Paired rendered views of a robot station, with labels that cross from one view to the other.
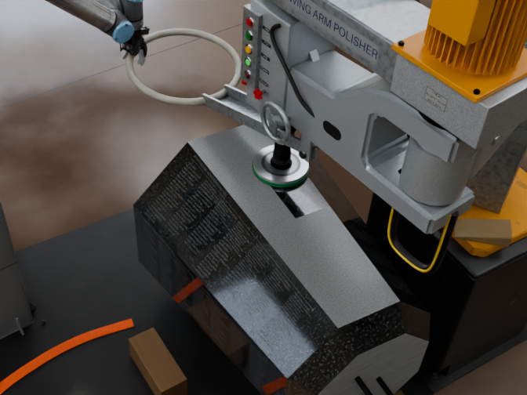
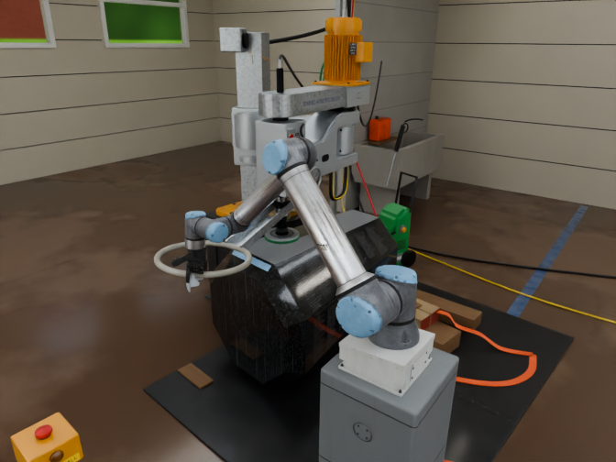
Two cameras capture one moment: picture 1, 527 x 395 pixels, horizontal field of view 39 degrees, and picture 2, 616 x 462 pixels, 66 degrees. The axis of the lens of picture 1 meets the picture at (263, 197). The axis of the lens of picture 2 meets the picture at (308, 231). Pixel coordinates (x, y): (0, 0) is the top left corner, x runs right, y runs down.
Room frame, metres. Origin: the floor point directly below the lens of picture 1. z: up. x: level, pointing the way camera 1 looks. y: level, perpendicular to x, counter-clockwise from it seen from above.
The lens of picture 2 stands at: (2.62, 2.65, 1.99)
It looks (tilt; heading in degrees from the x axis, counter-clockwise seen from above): 22 degrees down; 256
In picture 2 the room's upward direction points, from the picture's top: 1 degrees clockwise
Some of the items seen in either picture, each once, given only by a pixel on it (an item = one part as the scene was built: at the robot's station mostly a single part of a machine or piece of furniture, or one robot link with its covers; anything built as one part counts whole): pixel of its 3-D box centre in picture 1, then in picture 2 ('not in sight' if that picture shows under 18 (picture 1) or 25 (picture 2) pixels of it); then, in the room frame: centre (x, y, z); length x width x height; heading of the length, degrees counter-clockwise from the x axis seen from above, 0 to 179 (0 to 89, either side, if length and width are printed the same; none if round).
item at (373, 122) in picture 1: (368, 125); (320, 150); (1.82, -0.31, 1.34); 0.74 x 0.23 x 0.49; 42
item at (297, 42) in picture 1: (306, 70); (289, 156); (2.06, -0.11, 1.36); 0.36 x 0.22 x 0.45; 42
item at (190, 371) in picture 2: not in sight; (195, 375); (2.72, 0.09, 0.02); 0.25 x 0.10 x 0.01; 123
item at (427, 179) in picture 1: (437, 161); (339, 137); (1.63, -0.49, 1.38); 0.19 x 0.19 x 0.20
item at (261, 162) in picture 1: (281, 164); (281, 234); (2.12, -0.06, 0.88); 0.21 x 0.21 x 0.01
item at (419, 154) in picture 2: not in sight; (398, 172); (0.06, -2.93, 0.43); 1.30 x 0.62 x 0.86; 40
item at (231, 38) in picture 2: not in sight; (234, 39); (2.29, -0.79, 2.00); 0.20 x 0.18 x 0.15; 124
